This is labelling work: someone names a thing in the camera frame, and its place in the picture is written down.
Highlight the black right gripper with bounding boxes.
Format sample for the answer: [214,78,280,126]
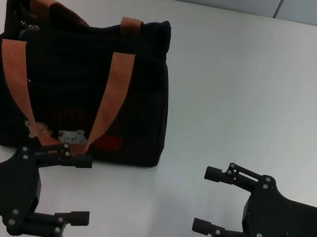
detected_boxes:
[190,157,317,237]

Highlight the black food bag brown handles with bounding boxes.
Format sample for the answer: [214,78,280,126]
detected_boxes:
[0,0,189,175]

